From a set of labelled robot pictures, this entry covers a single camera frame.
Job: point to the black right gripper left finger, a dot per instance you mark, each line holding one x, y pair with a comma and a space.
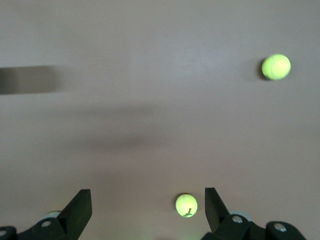
72, 217

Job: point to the yellow-green tennis ball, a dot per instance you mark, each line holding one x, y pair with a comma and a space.
186, 205
276, 66

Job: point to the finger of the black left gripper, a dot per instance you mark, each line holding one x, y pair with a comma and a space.
25, 80

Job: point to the brown table mat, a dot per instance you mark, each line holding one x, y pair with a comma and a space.
160, 125

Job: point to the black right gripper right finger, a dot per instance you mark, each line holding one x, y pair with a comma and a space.
225, 226

